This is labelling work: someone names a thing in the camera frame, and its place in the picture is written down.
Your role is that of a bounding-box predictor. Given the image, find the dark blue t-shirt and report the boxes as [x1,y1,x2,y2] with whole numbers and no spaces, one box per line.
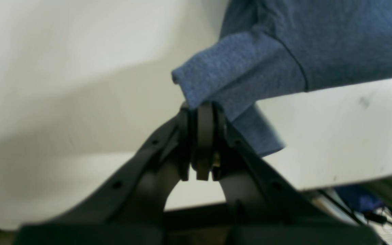
[171,0,392,157]

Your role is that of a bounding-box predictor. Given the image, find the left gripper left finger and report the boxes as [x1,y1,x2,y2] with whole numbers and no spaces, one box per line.
[14,106,196,245]

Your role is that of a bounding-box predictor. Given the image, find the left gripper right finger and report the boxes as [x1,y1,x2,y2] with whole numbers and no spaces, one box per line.
[196,102,380,245]

